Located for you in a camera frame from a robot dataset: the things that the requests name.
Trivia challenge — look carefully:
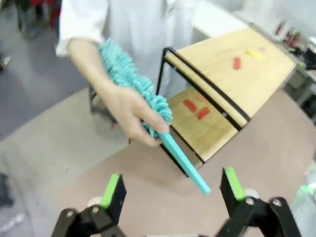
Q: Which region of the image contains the person's right hand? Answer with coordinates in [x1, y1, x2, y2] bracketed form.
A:
[95, 76, 171, 148]

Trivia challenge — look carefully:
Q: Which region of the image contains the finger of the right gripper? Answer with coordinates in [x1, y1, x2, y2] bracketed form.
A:
[288, 46, 309, 54]
[297, 61, 316, 70]

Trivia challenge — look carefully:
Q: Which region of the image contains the person in white coat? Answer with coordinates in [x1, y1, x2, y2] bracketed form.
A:
[55, 0, 198, 99]

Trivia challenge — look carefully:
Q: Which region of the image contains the yellow paper scrap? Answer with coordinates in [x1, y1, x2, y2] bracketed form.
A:
[245, 50, 266, 61]

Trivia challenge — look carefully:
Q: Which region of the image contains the large red paper scrap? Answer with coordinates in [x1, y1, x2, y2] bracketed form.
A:
[182, 98, 199, 113]

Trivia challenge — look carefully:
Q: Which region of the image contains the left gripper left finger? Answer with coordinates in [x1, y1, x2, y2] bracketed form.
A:
[50, 173, 128, 237]

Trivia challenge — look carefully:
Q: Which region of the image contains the two-tier wooden black-framed shelf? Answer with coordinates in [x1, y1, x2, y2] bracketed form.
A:
[155, 23, 307, 178]

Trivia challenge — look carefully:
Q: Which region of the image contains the person's right forearm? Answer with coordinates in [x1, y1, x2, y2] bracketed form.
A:
[67, 37, 117, 92]

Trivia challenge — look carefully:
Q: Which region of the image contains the teal microfiber duster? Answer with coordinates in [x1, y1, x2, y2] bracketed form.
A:
[98, 37, 212, 196]

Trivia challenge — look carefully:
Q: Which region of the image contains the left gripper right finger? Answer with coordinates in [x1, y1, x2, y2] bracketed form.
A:
[214, 167, 302, 237]

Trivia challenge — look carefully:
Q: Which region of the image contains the reddish pink paper scrap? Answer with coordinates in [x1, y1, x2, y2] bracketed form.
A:
[197, 106, 211, 121]

